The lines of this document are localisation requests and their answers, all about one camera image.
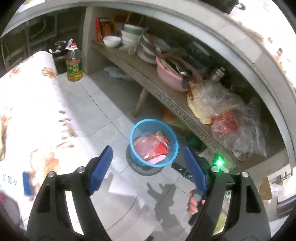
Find pink plastic basin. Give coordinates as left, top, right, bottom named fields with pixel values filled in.
left=156, top=57, right=203, bottom=92

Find pink sponge pack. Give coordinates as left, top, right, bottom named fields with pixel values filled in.
left=147, top=155, right=166, bottom=165

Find cooking oil bottle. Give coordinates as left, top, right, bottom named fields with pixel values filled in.
left=66, top=43, right=83, bottom=82

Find yellow bag on shelf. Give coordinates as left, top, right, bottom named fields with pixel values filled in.
left=186, top=79, right=243, bottom=125

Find right hand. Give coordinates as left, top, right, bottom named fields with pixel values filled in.
left=187, top=189, right=205, bottom=215

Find clear bag with red contents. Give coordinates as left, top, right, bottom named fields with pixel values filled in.
left=211, top=97, right=269, bottom=161

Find blue white toothpaste box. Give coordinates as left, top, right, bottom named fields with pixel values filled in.
left=23, top=172, right=34, bottom=196

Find stacked bowls on shelf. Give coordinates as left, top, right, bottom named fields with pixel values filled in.
left=120, top=23, right=147, bottom=54

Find white bowl on shelf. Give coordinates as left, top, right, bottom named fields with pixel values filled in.
left=103, top=36, right=121, bottom=48

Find red snack packet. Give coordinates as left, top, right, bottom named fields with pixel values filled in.
left=154, top=130, right=170, bottom=157

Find red box on shelf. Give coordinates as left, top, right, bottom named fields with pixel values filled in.
left=95, top=18, right=114, bottom=43

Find perforated metal shelf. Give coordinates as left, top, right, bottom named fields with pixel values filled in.
left=91, top=40, right=236, bottom=170

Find clear pink printed plastic bag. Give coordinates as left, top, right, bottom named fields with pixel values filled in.
left=133, top=132, right=158, bottom=161

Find stack of plates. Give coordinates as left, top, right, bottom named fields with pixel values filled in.
left=137, top=33, right=171, bottom=65

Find floral tablecloth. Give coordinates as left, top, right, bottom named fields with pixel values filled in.
left=0, top=50, right=149, bottom=232

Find blue mesh trash basket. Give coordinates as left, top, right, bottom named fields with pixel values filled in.
left=129, top=118, right=179, bottom=168

